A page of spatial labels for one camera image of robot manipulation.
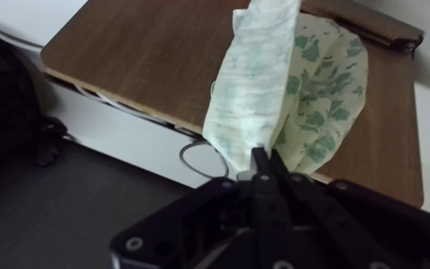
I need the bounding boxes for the grey cable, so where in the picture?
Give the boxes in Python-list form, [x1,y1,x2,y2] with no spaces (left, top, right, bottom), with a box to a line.
[179,140,230,179]

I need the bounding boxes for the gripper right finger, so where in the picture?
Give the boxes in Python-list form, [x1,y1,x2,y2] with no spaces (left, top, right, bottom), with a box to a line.
[270,149,430,269]

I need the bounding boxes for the brown wooden table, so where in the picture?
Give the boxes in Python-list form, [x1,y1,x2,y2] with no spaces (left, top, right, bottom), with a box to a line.
[40,0,424,208]

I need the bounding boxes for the black bag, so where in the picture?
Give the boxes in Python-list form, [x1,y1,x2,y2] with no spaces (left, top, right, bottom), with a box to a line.
[0,35,68,180]

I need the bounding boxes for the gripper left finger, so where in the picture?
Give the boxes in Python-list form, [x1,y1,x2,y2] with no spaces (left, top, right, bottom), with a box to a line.
[110,147,291,269]

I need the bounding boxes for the white cloth with green print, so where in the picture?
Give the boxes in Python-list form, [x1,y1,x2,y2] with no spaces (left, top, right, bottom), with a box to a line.
[202,0,369,176]

